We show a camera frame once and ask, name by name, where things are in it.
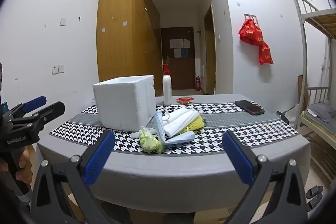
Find person's left hand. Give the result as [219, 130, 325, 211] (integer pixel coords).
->
[15, 147, 34, 183]

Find black smartphone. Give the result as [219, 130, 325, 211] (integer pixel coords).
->
[234, 100, 265, 115]

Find green printed plastic bag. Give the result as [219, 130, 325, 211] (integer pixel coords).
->
[139, 126, 166, 153]

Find light wooden side door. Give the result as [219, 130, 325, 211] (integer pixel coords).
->
[203, 5, 216, 94]

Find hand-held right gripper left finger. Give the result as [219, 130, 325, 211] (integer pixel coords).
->
[30, 130, 132, 224]

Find brown wooden board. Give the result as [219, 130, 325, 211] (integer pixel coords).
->
[297, 76, 305, 104]

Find red plastic bag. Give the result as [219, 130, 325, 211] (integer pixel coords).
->
[238, 18, 264, 45]
[259, 42, 274, 65]

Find black curved handle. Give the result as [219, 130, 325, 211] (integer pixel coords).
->
[276, 111, 290, 125]

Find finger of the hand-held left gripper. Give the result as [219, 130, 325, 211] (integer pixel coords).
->
[9, 101, 66, 132]
[5, 96, 48, 119]

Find wooden wardrobe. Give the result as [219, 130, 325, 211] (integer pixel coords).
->
[97, 0, 162, 96]

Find grey table cover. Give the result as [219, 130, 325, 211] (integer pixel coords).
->
[37, 93, 311, 214]

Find dark brown entrance door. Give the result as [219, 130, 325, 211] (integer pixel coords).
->
[161, 27, 196, 90]

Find yellow foam net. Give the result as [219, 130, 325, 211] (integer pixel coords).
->
[181, 116, 206, 132]

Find grey slipper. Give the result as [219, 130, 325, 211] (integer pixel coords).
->
[307, 194, 323, 211]
[306, 185, 324, 198]

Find houndstooth table runner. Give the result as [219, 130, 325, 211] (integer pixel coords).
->
[49, 102, 300, 155]

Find white foam box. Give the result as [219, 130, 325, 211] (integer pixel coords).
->
[92, 75, 156, 132]

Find white pump bottle red top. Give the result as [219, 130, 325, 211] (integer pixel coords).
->
[160, 64, 173, 106]

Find grey folded clothes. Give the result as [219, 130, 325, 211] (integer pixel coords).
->
[307, 102, 336, 122]

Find large white door notice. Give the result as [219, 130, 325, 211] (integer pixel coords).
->
[169, 39, 190, 49]

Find metal bunk bed frame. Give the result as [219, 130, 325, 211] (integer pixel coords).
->
[289, 0, 336, 182]

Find white cloth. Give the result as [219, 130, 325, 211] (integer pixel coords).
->
[161, 108, 201, 136]

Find light blue face mask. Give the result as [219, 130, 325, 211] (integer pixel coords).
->
[154, 112, 195, 146]

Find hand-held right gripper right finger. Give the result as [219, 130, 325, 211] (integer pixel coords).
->
[222, 130, 309, 224]

